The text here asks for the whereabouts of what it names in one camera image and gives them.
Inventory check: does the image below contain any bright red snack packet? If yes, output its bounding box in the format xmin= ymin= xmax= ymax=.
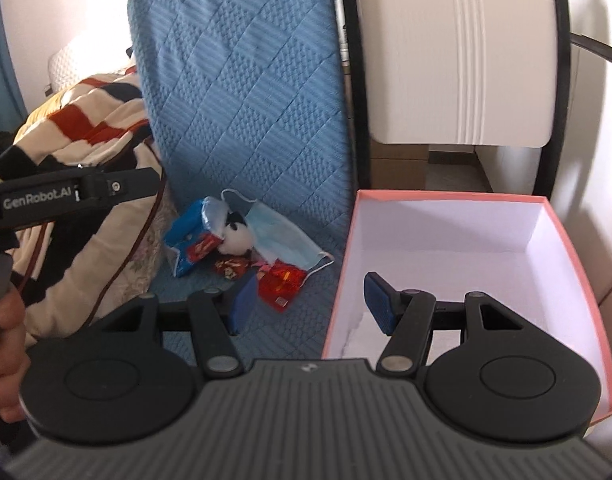
xmin=257 ymin=260 xmax=307 ymax=314

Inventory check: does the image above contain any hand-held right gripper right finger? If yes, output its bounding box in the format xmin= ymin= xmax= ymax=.
xmin=364 ymin=271 xmax=525 ymax=376

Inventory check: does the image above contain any blue tissue packet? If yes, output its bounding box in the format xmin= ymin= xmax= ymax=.
xmin=165 ymin=199 xmax=227 ymax=279

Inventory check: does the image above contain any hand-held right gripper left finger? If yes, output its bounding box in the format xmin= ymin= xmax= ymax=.
xmin=93 ymin=275 xmax=259 ymax=379

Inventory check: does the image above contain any striped blanket pillow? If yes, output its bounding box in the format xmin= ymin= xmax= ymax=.
xmin=0 ymin=67 xmax=161 ymax=311

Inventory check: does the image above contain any dark red floral packet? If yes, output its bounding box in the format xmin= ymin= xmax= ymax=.
xmin=213 ymin=254 xmax=251 ymax=281

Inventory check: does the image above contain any blue quilted sofa cushion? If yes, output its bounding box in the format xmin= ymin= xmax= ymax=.
xmin=127 ymin=0 xmax=359 ymax=361

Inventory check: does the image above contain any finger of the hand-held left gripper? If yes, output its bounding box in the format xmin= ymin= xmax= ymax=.
xmin=78 ymin=166 xmax=163 ymax=203

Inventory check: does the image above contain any pink box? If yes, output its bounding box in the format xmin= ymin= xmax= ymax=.
xmin=320 ymin=189 xmax=612 ymax=426

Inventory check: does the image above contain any panda plush toy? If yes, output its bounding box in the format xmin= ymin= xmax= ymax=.
xmin=217 ymin=210 xmax=259 ymax=257

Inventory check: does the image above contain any blue face mask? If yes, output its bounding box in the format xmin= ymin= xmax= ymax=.
xmin=201 ymin=189 xmax=335 ymax=291

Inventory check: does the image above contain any black post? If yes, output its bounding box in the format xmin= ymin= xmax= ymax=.
xmin=347 ymin=0 xmax=373 ymax=191

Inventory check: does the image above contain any person's left hand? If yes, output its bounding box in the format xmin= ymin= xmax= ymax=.
xmin=0 ymin=290 xmax=33 ymax=413

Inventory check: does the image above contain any cardboard box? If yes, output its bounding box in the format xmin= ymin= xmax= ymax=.
xmin=370 ymin=140 xmax=491 ymax=193

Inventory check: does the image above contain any white knitted cushion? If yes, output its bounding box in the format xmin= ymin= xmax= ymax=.
xmin=48 ymin=42 xmax=94 ymax=93

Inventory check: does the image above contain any silver pole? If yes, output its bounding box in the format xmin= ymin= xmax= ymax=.
xmin=334 ymin=0 xmax=351 ymax=68

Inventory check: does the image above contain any black curved frame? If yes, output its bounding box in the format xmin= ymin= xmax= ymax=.
xmin=548 ymin=0 xmax=612 ymax=201

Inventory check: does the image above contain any white panel furniture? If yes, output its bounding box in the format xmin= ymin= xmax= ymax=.
xmin=352 ymin=0 xmax=561 ymax=149

